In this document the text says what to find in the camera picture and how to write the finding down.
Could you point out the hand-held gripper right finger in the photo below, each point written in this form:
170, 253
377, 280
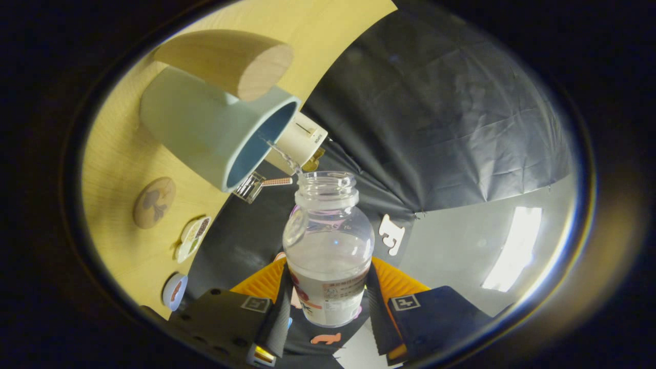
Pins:
382, 323

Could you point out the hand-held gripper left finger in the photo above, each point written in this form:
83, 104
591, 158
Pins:
279, 318

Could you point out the clear plastic juice bottle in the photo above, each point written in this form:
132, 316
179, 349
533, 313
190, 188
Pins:
328, 256

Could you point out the round wooden coaster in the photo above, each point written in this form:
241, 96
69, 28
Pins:
154, 203

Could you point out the brown meat piece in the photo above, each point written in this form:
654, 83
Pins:
177, 291

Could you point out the blue plate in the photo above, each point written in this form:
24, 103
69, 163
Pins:
170, 297

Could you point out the white divided condiment dish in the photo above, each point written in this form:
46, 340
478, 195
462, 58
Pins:
192, 239

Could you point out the striped pink straw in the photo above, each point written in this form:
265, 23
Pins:
279, 181

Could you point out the brown toast slices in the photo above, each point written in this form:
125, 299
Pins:
313, 161

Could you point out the white toaster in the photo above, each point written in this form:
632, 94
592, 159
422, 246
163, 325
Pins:
302, 141

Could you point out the black backdrop cloth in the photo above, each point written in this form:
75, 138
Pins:
435, 128

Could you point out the wooden table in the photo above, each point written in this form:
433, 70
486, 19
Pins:
113, 169

